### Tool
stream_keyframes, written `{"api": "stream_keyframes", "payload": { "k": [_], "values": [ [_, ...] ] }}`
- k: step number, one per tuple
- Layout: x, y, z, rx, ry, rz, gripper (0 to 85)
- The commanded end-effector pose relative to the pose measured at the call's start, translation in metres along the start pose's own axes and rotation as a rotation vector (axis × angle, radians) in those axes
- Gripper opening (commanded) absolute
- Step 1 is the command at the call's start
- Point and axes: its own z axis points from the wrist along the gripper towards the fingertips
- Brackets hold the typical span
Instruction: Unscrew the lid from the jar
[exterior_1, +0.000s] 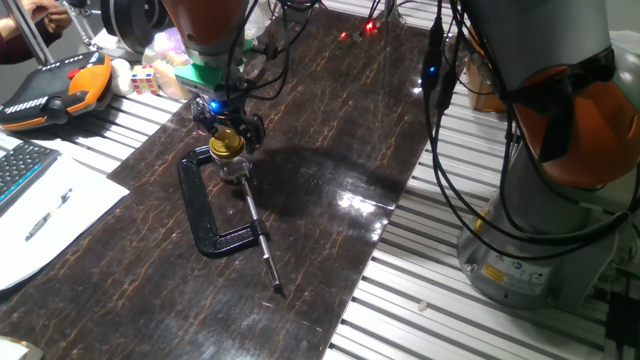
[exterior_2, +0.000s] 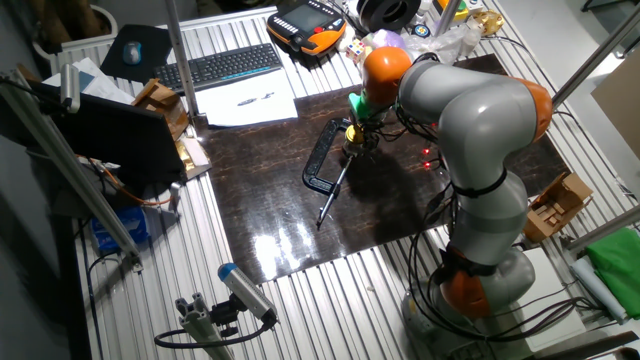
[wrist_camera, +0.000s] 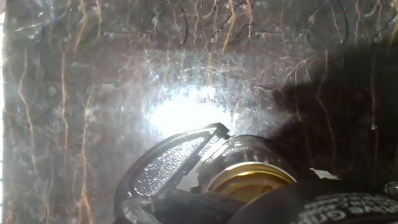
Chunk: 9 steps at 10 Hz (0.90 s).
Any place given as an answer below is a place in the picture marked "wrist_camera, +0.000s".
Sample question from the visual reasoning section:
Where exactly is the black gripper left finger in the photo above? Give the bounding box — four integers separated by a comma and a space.
111, 189, 247, 224

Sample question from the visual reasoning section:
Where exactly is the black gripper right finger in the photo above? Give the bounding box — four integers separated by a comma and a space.
384, 181, 398, 197

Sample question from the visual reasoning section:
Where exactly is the yellow metal jar lid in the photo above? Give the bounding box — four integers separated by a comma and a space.
205, 161, 297, 203

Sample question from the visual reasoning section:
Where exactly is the small clear glass jar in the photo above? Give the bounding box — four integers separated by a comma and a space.
197, 134, 299, 194

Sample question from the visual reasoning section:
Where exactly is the black C-clamp with steel screw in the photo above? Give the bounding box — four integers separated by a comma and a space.
113, 122, 231, 218

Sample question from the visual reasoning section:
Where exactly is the dark marble pattern mat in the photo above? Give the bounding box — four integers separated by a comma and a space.
2, 0, 398, 224

